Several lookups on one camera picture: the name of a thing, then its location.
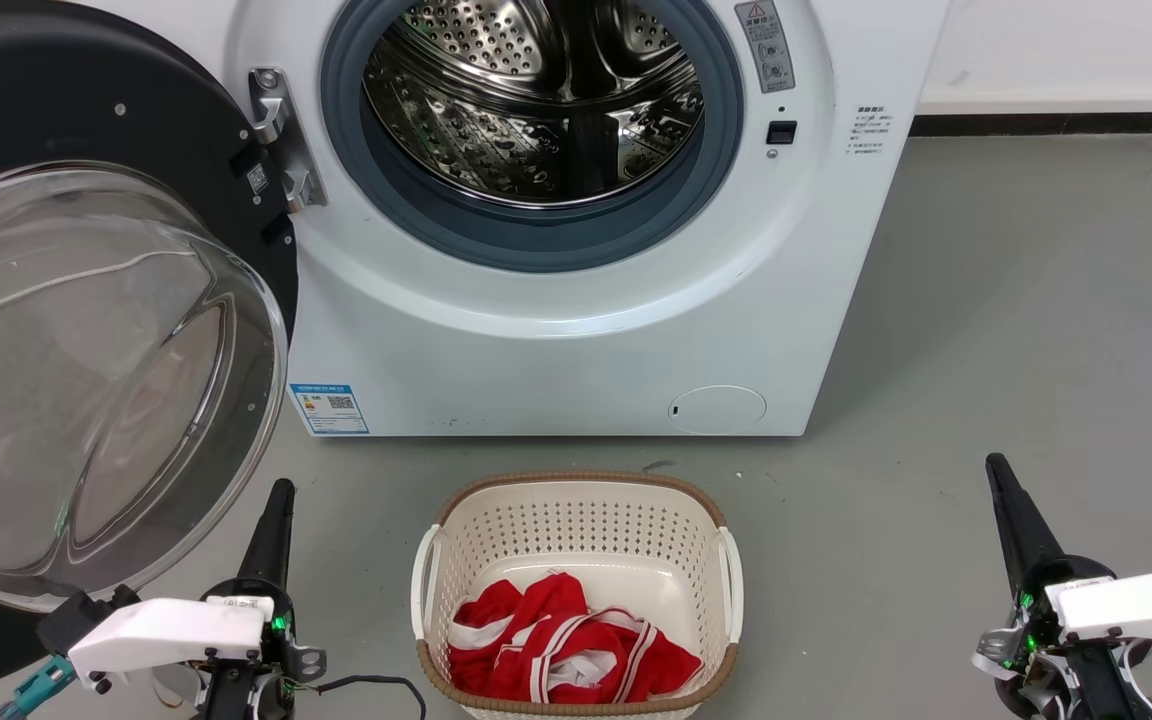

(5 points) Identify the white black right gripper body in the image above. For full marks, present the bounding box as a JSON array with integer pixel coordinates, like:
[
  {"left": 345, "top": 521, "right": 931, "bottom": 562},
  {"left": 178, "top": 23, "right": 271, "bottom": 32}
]
[{"left": 973, "top": 552, "right": 1152, "bottom": 720}]

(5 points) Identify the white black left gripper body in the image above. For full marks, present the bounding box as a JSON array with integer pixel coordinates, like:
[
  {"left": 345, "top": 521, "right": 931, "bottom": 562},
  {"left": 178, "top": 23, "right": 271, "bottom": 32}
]
[{"left": 69, "top": 578, "right": 327, "bottom": 720}]

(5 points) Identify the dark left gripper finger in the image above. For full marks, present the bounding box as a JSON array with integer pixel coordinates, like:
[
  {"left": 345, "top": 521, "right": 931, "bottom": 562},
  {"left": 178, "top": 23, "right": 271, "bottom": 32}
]
[
  {"left": 264, "top": 479, "right": 295, "bottom": 591},
  {"left": 238, "top": 479, "right": 284, "bottom": 586}
]

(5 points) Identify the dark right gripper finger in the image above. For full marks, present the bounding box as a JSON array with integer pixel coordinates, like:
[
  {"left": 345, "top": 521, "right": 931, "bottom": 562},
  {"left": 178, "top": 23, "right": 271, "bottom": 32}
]
[
  {"left": 996, "top": 454, "right": 1067, "bottom": 581},
  {"left": 986, "top": 454, "right": 1042, "bottom": 601}
]

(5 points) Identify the black round glass door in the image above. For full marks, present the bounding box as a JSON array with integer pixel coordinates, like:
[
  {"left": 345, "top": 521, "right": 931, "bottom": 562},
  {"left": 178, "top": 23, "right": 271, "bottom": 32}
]
[{"left": 0, "top": 0, "right": 299, "bottom": 701}]

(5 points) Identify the white front-load washing machine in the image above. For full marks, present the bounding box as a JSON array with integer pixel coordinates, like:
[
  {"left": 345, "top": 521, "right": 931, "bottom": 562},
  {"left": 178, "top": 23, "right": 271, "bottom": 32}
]
[{"left": 71, "top": 0, "right": 952, "bottom": 438}]

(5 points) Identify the silver metal door hinge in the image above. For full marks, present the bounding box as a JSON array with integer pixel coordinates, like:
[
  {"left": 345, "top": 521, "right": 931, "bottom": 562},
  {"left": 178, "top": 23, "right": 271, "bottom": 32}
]
[{"left": 248, "top": 67, "right": 328, "bottom": 214}]

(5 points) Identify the blue energy label sticker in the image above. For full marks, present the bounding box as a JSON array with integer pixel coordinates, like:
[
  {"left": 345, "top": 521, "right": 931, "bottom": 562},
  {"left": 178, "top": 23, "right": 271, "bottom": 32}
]
[{"left": 288, "top": 382, "right": 371, "bottom": 436}]

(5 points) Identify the cream plastic laundry basket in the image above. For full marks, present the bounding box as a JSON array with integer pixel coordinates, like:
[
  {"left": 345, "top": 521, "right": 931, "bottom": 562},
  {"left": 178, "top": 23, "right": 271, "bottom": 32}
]
[{"left": 411, "top": 472, "right": 744, "bottom": 720}]

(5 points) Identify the red white-striped garment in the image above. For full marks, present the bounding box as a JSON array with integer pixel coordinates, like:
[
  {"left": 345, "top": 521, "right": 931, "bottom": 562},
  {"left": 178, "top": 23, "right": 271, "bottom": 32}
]
[{"left": 446, "top": 572, "right": 705, "bottom": 706}]

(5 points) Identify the round white filter cover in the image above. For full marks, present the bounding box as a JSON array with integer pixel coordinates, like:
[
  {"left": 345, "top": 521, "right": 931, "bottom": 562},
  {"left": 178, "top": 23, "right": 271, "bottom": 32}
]
[{"left": 667, "top": 385, "right": 768, "bottom": 436}]

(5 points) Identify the small printed text sticker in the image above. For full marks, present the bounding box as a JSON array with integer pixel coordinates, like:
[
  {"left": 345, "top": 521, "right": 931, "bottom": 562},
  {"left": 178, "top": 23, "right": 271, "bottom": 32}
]
[{"left": 846, "top": 105, "right": 894, "bottom": 156}]

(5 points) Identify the steel perforated drum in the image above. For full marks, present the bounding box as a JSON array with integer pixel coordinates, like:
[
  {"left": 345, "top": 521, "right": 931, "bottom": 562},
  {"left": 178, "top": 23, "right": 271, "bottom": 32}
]
[{"left": 363, "top": 0, "right": 707, "bottom": 208}]

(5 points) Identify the grey warning label sticker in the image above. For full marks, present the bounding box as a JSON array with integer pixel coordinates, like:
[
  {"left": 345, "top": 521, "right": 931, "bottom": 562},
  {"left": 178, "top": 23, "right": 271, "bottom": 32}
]
[{"left": 734, "top": 0, "right": 797, "bottom": 94}]

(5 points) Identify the teal cable connector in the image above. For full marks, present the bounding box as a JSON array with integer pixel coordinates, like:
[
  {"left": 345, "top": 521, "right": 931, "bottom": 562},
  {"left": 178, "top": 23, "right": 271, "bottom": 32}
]
[{"left": 0, "top": 655, "right": 77, "bottom": 720}]

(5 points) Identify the thick white floor cable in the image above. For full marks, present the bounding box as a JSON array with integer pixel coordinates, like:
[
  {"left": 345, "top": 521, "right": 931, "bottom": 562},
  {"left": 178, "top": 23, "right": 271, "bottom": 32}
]
[{"left": 0, "top": 248, "right": 199, "bottom": 327}]

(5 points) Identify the white wall ledge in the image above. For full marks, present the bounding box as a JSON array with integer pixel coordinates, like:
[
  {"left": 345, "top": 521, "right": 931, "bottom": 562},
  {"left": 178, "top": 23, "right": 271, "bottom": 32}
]
[{"left": 916, "top": 88, "right": 1152, "bottom": 115}]

